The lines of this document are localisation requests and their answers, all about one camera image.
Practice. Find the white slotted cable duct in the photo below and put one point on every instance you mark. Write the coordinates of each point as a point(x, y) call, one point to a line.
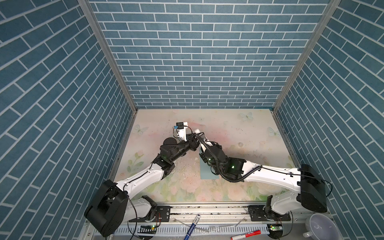
point(202, 230)

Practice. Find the teal envelope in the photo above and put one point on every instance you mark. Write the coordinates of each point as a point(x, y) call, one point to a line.
point(205, 172)

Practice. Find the white cup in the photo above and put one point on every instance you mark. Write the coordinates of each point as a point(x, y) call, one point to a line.
point(320, 227)

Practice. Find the blue marker pen centre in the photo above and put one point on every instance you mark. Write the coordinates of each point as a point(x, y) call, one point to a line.
point(192, 227)

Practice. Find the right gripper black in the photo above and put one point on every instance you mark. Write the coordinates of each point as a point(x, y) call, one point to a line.
point(203, 155)

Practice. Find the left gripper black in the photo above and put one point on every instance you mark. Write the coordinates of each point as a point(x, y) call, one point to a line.
point(192, 142)

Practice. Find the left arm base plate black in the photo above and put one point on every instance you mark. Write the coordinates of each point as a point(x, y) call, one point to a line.
point(162, 213)

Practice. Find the red marker pen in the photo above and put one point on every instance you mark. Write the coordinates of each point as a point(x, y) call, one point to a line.
point(246, 235)

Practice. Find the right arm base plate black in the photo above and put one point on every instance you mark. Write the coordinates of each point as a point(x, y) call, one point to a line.
point(258, 214)

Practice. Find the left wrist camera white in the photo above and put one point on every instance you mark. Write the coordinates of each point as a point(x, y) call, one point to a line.
point(180, 131)

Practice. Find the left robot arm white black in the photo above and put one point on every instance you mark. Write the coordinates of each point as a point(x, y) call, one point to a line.
point(112, 203)

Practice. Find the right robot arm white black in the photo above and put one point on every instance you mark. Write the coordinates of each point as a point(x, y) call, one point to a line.
point(305, 187)

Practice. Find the aluminium mounting rail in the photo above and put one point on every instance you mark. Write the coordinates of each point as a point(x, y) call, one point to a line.
point(214, 213)

